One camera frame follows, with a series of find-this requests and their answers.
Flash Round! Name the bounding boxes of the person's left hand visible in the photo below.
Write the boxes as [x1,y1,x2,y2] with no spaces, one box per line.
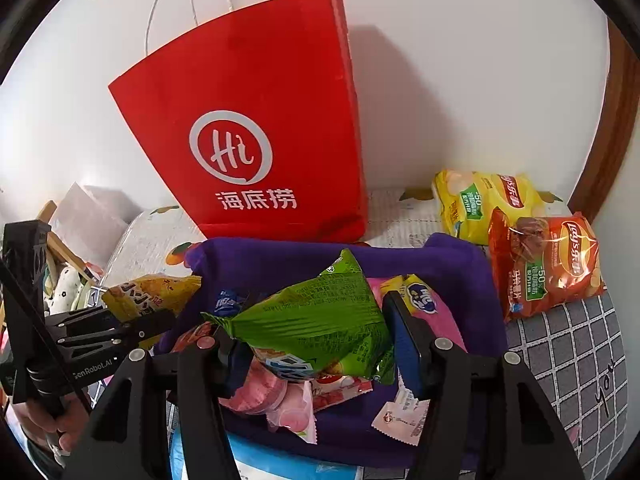
[22,387,96,463]

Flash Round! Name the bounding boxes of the red paper bag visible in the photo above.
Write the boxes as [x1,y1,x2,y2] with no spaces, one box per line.
[108,0,370,243]

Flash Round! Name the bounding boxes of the purple fabric basket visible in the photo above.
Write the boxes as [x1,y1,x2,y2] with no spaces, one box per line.
[155,232,511,471]

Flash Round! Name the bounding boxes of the pale pink snack packet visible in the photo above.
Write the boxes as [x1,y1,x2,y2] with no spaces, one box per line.
[371,377,431,447]

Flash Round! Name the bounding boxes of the orange chip bag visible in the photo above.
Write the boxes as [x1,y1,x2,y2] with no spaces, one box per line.
[487,207,606,323]

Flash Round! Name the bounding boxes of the yellow chip bag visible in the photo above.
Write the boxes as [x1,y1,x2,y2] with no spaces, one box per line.
[432,170,553,246]

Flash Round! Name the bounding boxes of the yellow orange snack packet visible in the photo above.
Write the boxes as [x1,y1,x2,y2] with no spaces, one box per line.
[101,274,202,351]

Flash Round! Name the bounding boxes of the brown cardboard box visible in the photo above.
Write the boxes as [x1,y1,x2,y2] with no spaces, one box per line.
[37,200,101,281]

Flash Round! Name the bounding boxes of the white flower print cloth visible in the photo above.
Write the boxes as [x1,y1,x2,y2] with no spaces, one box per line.
[42,260,93,313]

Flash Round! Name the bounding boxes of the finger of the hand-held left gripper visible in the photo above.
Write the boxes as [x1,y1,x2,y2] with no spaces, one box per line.
[57,331,148,356]
[102,308,177,335]

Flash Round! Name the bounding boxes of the white plastic bag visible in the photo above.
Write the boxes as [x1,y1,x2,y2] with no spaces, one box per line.
[50,182,133,256]

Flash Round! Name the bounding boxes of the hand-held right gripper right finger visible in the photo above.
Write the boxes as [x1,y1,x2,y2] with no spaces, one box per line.
[381,290,586,480]

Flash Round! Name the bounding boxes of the yellow pink candy packet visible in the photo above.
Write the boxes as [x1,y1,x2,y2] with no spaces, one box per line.
[367,274,468,353]

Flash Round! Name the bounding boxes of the red white strawberry packet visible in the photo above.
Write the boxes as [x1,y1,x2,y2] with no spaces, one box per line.
[305,372,375,413]

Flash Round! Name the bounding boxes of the plain pink snack packet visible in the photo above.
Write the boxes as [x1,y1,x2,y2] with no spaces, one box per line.
[220,360,288,413]

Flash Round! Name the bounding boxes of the small red snack packet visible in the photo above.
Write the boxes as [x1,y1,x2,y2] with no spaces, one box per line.
[170,322,218,353]

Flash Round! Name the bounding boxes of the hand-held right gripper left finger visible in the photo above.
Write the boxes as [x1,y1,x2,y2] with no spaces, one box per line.
[60,327,251,480]

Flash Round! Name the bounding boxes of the blue cardboard box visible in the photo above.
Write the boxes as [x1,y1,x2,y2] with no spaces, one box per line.
[170,430,363,480]

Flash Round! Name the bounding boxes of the brown wooden door frame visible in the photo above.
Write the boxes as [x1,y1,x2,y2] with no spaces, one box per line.
[570,17,640,223]

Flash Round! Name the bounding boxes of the green snack packet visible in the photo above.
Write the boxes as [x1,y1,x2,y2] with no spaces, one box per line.
[201,248,398,386]

